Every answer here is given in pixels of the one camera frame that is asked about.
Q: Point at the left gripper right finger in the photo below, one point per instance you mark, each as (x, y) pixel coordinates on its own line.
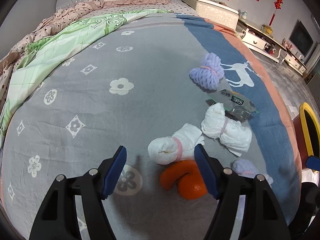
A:
(262, 217)

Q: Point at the clear noodle packet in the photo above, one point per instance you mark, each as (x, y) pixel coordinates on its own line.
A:
(237, 106)

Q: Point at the purple foam net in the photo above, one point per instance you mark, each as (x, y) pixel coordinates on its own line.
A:
(209, 74)
(246, 168)

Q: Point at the yellow rimmed trash bin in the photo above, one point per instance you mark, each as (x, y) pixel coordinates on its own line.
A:
(307, 135)

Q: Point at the white tissue roll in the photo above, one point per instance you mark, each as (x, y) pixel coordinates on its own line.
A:
(178, 147)

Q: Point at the white tv stand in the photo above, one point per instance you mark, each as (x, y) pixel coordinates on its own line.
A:
(294, 63)

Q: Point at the grey blue orange bedspread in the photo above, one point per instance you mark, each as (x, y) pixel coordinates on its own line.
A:
(128, 88)

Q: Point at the green patterned quilt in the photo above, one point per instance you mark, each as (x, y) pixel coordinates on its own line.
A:
(46, 54)

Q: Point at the white coffee table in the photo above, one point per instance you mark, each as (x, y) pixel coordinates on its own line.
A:
(256, 40)

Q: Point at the yellow toy on table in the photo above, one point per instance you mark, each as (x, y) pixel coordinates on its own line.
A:
(266, 29)

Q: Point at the pink dotted quilt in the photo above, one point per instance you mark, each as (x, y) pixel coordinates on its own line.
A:
(48, 27)

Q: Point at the right red knot ornament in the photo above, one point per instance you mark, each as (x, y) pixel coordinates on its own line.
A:
(277, 5)

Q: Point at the white bedside cabinet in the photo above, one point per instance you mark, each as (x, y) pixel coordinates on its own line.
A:
(215, 11)

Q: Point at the black wall television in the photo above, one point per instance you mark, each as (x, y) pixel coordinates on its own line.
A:
(301, 38)

